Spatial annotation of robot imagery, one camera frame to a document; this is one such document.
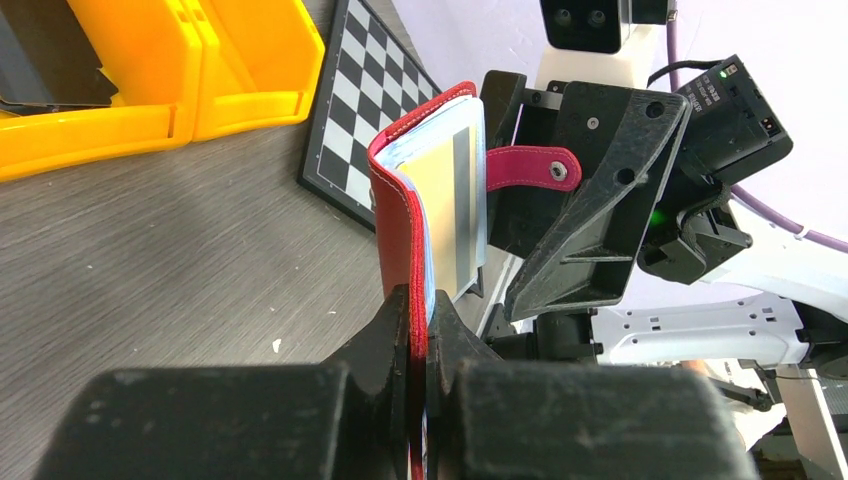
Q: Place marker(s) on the dark grey credit card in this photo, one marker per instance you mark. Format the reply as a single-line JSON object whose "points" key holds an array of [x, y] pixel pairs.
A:
{"points": [[48, 64]]}

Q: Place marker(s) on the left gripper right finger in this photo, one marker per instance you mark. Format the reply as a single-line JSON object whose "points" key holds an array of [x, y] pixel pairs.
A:
{"points": [[490, 418]]}

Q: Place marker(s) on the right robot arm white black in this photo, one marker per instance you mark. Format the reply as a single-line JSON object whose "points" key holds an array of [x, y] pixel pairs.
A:
{"points": [[778, 307]]}

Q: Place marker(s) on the red card holder wallet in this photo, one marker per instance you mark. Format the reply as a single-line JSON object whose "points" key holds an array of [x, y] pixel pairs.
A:
{"points": [[403, 239]]}

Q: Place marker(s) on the empty orange bin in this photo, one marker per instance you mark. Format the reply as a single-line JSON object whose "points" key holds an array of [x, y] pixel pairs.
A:
{"points": [[260, 65]]}

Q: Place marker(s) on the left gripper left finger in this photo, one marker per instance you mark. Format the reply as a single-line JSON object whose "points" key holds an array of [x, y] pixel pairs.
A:
{"points": [[342, 418]]}

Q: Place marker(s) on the black white checkerboard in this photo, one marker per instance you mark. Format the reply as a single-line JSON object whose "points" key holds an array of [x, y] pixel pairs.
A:
{"points": [[368, 81]]}

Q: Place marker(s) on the orange bin with cards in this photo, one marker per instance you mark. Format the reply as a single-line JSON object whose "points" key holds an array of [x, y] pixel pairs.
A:
{"points": [[151, 51]]}

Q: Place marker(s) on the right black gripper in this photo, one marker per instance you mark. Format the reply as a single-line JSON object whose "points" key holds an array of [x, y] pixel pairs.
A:
{"points": [[586, 257]]}

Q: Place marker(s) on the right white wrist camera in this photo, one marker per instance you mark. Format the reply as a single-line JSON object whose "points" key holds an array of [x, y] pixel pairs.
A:
{"points": [[608, 42]]}

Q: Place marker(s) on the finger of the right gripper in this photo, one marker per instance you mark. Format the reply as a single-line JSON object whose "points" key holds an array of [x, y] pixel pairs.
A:
{"points": [[508, 167]]}

